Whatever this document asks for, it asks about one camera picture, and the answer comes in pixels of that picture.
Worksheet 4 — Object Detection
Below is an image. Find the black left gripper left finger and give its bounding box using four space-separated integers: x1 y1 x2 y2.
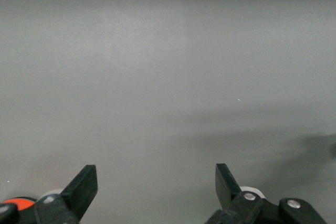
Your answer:
34 165 98 224

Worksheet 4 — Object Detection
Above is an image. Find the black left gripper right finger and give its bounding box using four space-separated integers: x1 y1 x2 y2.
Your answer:
204 163 263 224

